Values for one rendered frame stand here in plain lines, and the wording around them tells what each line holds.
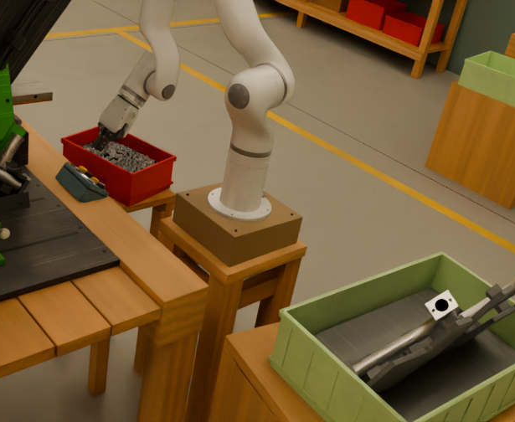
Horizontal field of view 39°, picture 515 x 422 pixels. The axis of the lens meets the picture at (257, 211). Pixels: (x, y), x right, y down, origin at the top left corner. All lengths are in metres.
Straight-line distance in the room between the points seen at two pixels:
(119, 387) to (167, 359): 0.90
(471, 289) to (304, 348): 0.60
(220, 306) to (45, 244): 0.51
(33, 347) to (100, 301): 0.22
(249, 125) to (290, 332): 0.57
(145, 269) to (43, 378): 1.08
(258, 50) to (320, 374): 0.86
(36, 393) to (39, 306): 1.06
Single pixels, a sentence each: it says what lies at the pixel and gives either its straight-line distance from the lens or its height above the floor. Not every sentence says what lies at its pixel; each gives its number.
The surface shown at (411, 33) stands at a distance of 6.93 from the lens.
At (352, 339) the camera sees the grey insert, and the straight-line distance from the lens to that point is 1.87.
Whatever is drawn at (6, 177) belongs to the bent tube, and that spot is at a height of 0.99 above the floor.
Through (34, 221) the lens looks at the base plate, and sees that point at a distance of 2.02.
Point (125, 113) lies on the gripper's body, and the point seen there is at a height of 1.12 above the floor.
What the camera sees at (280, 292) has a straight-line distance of 2.22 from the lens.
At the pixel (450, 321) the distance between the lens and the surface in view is 1.54.
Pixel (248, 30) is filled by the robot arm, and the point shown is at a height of 1.45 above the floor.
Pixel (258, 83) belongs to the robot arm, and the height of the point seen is 1.36.
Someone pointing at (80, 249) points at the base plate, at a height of 0.90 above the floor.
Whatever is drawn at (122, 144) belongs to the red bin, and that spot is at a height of 0.87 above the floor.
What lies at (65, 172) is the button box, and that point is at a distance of 2.19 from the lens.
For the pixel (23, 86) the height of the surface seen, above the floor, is 1.13.
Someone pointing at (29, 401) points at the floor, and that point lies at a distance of 2.77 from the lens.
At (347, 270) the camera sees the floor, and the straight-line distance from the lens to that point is 3.70.
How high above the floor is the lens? 1.98
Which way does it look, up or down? 30 degrees down
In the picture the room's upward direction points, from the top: 12 degrees clockwise
